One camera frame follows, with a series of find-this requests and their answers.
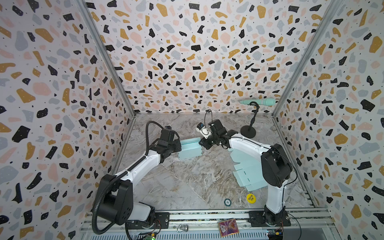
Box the mint box sheets stack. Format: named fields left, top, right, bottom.
left=230, top=150, right=268, bottom=192

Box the black round-base stand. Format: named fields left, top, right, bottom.
left=241, top=101, right=260, bottom=139

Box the aluminium corner post right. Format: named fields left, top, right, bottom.
left=272, top=0, right=344, bottom=118

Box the dark round tape roll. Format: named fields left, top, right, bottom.
left=224, top=199, right=232, bottom=207

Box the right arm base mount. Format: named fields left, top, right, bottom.
left=248, top=210, right=292, bottom=227

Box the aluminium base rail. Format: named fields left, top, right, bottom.
left=79, top=208, right=334, bottom=240

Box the yellow round sticker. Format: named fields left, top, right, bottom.
left=247, top=194, right=256, bottom=204

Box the aluminium corner post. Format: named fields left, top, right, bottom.
left=272, top=0, right=344, bottom=118
left=75, top=0, right=136, bottom=118

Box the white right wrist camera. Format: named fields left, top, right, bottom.
left=196, top=123, right=212, bottom=139

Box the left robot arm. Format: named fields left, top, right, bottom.
left=92, top=126, right=182, bottom=235

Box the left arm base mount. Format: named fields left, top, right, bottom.
left=125, top=203, right=170, bottom=230

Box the black corrugated left cable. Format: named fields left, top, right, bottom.
left=91, top=120, right=169, bottom=235

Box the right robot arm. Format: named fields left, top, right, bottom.
left=196, top=120, right=293, bottom=226

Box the mint paper box sheet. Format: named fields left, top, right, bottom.
left=178, top=138, right=203, bottom=160

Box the aluminium corner post left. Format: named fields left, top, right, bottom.
left=75, top=0, right=136, bottom=118

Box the purple snack packet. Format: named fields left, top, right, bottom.
left=218, top=219, right=239, bottom=238

